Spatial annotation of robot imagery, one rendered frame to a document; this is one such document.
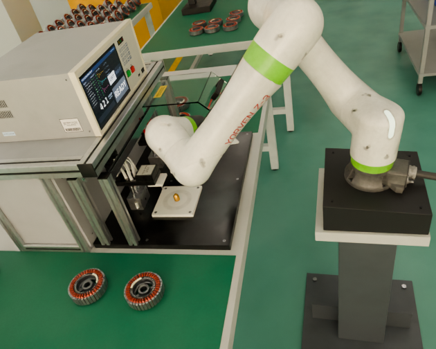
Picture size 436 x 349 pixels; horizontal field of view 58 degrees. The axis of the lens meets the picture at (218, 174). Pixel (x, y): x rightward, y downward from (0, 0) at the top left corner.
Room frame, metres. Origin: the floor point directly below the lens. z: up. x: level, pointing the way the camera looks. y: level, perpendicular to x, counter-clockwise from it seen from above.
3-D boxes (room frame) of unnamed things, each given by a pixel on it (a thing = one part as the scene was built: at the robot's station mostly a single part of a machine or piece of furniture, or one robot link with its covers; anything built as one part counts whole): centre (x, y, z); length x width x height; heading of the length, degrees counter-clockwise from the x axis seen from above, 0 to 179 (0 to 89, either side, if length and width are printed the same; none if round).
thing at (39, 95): (1.30, 0.43, 1.22); 0.44 x 0.39 x 0.20; 162
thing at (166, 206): (1.08, 0.16, 0.78); 0.15 x 0.15 x 0.01; 72
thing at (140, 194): (1.12, 0.30, 0.80); 0.08 x 0.05 x 0.06; 162
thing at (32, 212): (1.01, 0.61, 0.91); 0.28 x 0.03 x 0.32; 72
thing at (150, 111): (1.22, 0.22, 1.03); 0.62 x 0.01 x 0.03; 162
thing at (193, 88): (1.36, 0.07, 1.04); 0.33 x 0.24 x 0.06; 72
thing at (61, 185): (1.27, 0.36, 0.92); 0.66 x 0.01 x 0.30; 162
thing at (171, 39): (3.51, -0.43, 0.38); 1.85 x 1.10 x 0.75; 162
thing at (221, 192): (1.20, 0.14, 0.76); 0.64 x 0.47 x 0.02; 162
